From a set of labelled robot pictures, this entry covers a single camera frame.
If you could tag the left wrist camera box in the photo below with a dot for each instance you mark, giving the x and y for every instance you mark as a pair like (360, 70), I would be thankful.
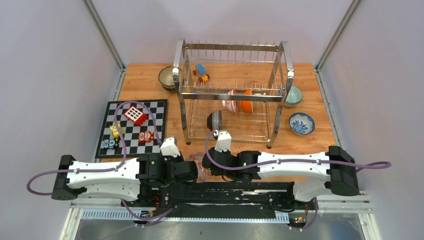
(169, 147)

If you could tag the large ribbed celadon bowl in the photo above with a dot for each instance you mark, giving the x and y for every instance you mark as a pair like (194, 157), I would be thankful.
(294, 95)

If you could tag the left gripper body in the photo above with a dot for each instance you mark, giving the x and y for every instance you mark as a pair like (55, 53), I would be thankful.
(178, 159)

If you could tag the red robot toy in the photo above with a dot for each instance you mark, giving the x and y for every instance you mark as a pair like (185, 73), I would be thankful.
(146, 137)

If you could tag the steel two-tier dish rack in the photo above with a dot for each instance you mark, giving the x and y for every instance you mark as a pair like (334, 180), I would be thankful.
(265, 69)

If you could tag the black white chessboard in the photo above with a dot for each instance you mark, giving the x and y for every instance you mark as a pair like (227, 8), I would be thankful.
(131, 131)

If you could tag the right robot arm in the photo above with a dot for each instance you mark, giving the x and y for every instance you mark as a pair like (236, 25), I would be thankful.
(331, 171)

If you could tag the yellow owl toy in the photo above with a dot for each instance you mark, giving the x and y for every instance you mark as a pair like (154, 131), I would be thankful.
(114, 130)

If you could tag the toy brick car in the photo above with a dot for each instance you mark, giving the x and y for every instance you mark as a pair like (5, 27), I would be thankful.
(200, 73)

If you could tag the orange floral white bowl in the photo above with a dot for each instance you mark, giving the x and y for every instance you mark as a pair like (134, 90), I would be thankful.
(231, 105)

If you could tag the brown speckled bowl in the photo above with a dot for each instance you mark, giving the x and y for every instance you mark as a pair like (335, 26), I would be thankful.
(165, 76)

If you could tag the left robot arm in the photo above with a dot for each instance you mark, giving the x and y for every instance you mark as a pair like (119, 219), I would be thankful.
(131, 182)

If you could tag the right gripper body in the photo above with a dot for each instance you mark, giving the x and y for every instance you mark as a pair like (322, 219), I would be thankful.
(230, 174)

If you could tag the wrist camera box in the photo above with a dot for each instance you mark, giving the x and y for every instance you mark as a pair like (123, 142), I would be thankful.
(169, 147)
(223, 142)

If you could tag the orange bowl white inside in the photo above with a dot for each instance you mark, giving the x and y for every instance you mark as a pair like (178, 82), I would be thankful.
(247, 105)

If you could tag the red toy brick block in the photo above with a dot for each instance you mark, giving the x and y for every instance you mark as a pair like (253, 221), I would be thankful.
(135, 115)

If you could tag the dark patterned bowl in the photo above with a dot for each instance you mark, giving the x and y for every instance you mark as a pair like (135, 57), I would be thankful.
(214, 121)

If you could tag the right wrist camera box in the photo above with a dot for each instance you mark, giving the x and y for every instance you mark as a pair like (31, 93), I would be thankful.
(223, 142)

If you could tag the orange geometric pattern bowl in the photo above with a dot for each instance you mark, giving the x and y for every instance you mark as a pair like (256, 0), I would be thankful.
(203, 173)

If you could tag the blue owl toy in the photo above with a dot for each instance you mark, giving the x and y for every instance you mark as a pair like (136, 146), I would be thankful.
(111, 143)

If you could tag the blue floral bowl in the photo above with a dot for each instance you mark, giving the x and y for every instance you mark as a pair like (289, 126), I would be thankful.
(301, 123)

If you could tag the small celadon green bowl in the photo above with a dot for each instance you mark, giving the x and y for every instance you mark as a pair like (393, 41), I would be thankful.
(291, 104)

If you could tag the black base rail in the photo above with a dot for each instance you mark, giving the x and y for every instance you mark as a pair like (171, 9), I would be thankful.
(223, 200)

